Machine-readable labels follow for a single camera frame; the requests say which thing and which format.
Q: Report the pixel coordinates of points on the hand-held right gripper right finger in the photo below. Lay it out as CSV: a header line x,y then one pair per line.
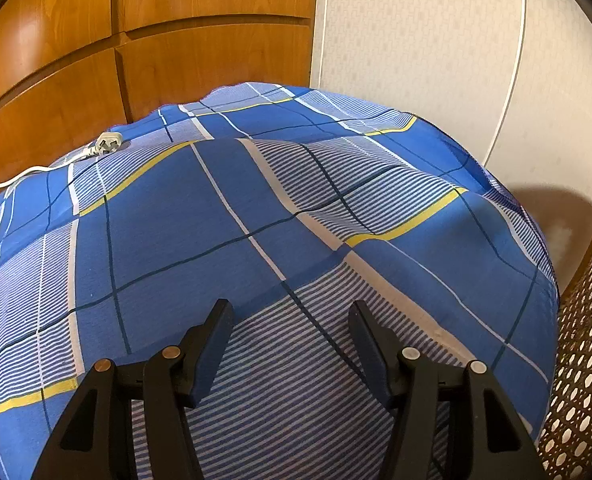
x,y
371,350

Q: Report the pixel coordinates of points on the blue checked tablecloth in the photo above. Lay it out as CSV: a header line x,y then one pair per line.
x,y
276,200

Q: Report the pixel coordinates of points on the brown wicker basket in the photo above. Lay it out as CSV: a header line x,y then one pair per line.
x,y
586,360

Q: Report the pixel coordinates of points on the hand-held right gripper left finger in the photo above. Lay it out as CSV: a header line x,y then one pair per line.
x,y
213,350

